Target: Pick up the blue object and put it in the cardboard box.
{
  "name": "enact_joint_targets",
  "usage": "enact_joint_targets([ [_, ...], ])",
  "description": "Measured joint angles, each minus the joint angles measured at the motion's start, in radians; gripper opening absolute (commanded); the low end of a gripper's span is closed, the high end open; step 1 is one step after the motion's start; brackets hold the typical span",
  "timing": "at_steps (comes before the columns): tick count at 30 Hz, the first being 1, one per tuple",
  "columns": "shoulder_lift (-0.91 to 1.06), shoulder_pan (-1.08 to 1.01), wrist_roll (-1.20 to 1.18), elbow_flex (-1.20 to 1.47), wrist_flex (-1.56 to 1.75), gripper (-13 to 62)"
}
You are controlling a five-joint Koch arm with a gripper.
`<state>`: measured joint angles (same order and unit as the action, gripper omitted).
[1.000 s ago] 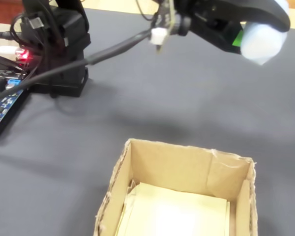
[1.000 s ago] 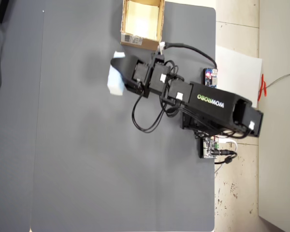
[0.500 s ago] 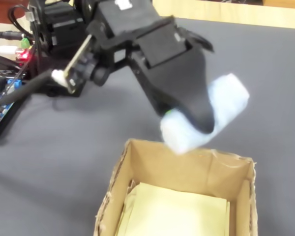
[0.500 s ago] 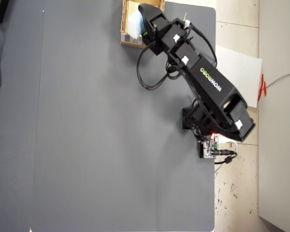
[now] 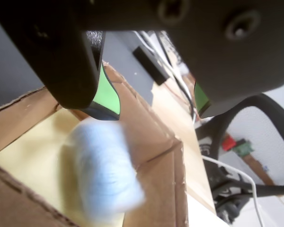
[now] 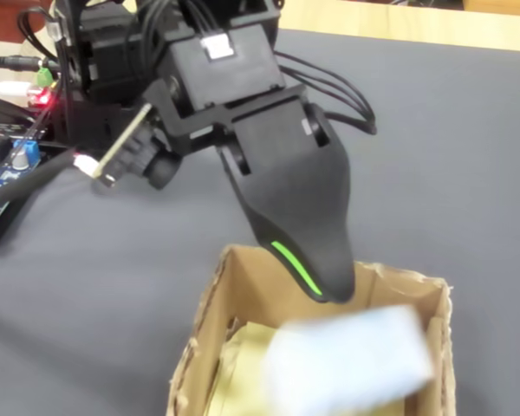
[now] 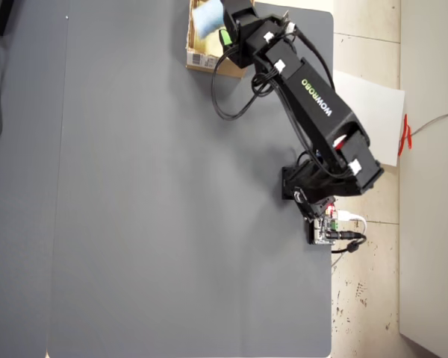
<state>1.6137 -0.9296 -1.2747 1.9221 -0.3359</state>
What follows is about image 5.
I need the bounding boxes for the brown wooden strip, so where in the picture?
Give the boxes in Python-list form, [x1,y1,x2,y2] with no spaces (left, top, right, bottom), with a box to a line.
[241,154,275,186]

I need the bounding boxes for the brown cardboard box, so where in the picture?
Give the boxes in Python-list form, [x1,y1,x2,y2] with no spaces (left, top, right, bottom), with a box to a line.
[0,60,190,227]

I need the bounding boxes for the thin white cable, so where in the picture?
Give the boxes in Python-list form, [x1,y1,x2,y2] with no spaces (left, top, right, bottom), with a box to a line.
[201,155,266,227]

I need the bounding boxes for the green terminal connector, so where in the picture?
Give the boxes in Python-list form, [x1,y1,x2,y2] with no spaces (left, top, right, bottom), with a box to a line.
[235,140,254,157]

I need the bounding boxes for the red plastic connector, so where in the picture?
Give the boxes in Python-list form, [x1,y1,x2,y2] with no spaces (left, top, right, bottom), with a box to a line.
[222,135,237,152]

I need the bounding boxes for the dark grey textured mat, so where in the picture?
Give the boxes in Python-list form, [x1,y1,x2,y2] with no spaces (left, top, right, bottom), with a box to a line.
[0,11,157,112]

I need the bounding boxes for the light blue foam block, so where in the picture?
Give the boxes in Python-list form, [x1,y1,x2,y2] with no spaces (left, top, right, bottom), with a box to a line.
[61,120,147,222]

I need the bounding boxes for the yellow paper sheets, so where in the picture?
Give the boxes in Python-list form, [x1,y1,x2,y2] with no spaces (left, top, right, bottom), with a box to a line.
[0,108,126,227]

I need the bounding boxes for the black mesh office chair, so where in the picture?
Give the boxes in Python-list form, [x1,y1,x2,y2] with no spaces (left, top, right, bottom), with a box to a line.
[195,93,284,166]

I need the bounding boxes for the thick black hose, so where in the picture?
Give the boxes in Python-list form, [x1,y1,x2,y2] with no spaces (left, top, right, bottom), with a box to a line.
[224,179,284,197]

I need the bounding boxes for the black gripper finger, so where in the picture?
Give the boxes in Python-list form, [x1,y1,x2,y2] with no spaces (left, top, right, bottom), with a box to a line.
[0,0,121,121]
[156,0,284,119]

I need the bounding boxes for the black rectangular bar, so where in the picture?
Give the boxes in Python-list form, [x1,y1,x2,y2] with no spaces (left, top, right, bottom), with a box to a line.
[132,45,170,87]

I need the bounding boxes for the thin black cable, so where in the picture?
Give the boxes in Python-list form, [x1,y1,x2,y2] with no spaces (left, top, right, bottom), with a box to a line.
[155,31,197,114]

